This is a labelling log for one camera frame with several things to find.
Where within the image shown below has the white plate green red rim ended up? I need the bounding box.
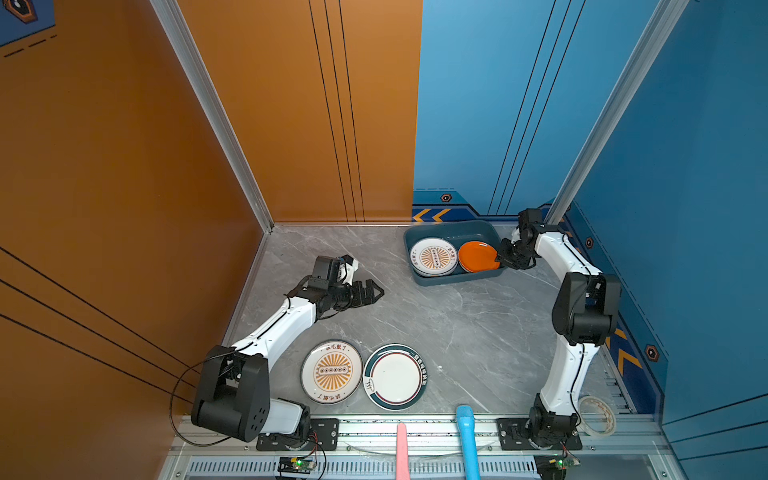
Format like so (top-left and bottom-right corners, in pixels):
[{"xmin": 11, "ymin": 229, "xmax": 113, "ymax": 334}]
[{"xmin": 362, "ymin": 343, "xmax": 428, "ymax": 411}]

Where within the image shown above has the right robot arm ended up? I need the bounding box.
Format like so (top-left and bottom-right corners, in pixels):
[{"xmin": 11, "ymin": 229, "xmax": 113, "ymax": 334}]
[{"xmin": 497, "ymin": 209, "xmax": 621, "ymax": 448}]

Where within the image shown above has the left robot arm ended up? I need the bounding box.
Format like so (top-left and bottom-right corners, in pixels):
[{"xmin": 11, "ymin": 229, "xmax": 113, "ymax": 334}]
[{"xmin": 191, "ymin": 255, "xmax": 385, "ymax": 446}]

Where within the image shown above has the teal plastic bin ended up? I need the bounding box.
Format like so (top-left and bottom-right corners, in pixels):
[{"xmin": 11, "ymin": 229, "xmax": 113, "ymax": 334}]
[{"xmin": 403, "ymin": 220, "xmax": 504, "ymax": 287}]

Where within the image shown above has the large orange sunburst plate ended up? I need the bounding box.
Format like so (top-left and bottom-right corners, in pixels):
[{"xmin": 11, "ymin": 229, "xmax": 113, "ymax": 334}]
[{"xmin": 300, "ymin": 339, "xmax": 363, "ymax": 405}]

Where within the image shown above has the left circuit board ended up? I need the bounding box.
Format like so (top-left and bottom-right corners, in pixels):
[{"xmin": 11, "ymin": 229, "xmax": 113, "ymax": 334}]
[{"xmin": 276, "ymin": 456, "xmax": 318, "ymax": 479}]

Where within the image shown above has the circuit board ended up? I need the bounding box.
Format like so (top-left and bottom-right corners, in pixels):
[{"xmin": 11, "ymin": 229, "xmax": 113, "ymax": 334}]
[
  {"xmin": 534, "ymin": 456, "xmax": 581, "ymax": 480},
  {"xmin": 276, "ymin": 456, "xmax": 318, "ymax": 479}
]

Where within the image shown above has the right circuit board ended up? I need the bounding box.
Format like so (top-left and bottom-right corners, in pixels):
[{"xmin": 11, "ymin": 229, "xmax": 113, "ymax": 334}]
[{"xmin": 534, "ymin": 456, "xmax": 581, "ymax": 480}]

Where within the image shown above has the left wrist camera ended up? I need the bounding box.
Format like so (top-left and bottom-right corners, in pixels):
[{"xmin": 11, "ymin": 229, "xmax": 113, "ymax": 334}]
[{"xmin": 338, "ymin": 254, "xmax": 359, "ymax": 285}]

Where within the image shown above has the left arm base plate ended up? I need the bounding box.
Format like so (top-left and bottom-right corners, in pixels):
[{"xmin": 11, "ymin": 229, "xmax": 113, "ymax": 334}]
[{"xmin": 256, "ymin": 417, "xmax": 339, "ymax": 452}]

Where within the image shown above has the blue handle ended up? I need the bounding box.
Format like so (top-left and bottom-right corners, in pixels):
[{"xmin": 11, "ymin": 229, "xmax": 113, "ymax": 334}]
[{"xmin": 456, "ymin": 405, "xmax": 481, "ymax": 480}]

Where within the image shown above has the pink handle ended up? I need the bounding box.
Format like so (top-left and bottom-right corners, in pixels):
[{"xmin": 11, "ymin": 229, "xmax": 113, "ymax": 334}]
[{"xmin": 395, "ymin": 423, "xmax": 411, "ymax": 480}]

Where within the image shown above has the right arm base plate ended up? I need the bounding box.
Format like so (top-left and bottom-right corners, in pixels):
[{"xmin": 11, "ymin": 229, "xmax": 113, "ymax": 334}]
[{"xmin": 496, "ymin": 417, "xmax": 583, "ymax": 452}]

